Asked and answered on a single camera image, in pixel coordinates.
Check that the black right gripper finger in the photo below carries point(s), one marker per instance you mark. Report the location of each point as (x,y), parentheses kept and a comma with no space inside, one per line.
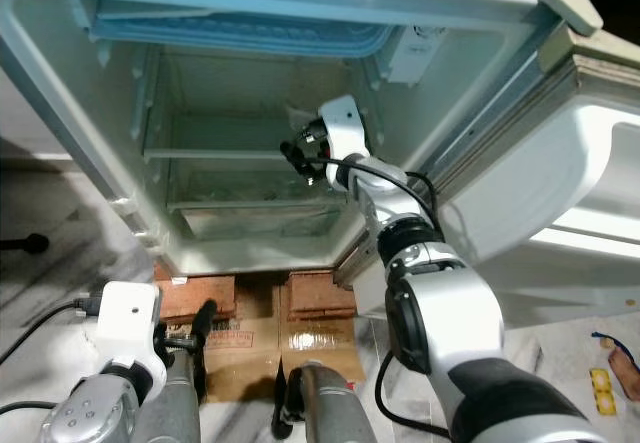
(292,152)
(309,175)

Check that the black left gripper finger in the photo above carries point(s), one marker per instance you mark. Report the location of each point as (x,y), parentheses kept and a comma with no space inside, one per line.
(206,323)

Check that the fridge door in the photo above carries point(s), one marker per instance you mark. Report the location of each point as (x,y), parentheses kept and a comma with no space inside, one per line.
(550,183)

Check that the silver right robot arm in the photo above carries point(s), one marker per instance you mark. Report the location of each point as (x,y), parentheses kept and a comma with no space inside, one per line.
(450,323)

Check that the glass fridge shelf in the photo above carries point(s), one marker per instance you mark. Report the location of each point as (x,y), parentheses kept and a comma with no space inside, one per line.
(240,191)
(210,153)

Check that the grey fridge body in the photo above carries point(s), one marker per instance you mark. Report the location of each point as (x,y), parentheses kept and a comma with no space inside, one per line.
(90,63)

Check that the flattened brown cardboard sheet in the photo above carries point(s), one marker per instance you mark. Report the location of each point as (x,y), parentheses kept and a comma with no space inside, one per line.
(250,358)

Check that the clear crisper drawer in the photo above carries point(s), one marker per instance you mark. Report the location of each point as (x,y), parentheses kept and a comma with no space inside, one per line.
(250,225)

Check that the blue freezer compartment flap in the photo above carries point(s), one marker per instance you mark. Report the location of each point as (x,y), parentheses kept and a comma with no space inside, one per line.
(250,35)

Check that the white thermostat box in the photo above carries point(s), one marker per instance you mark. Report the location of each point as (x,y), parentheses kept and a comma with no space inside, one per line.
(412,55)

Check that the silver robot right leg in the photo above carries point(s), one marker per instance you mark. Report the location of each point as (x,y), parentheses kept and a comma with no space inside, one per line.
(335,408)

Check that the black floor stand base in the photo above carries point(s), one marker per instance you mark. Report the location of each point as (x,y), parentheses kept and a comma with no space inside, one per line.
(25,244)

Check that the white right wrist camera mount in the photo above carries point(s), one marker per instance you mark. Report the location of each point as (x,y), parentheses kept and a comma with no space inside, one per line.
(342,123)

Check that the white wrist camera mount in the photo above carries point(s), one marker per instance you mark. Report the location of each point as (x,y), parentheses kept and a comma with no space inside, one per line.
(342,123)
(125,323)

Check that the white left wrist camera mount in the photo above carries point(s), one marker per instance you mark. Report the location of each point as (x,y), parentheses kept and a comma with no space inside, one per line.
(125,323)

